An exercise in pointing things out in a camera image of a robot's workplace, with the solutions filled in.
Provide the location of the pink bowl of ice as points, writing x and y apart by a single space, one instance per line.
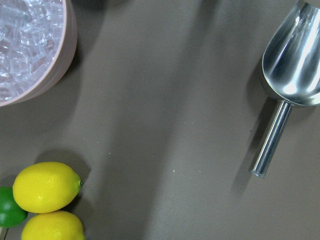
38 40

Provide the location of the steel ice scoop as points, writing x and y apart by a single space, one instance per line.
291 70

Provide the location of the green lime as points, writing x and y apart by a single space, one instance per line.
11 214

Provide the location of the yellow lemon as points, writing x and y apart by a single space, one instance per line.
46 187
57 225

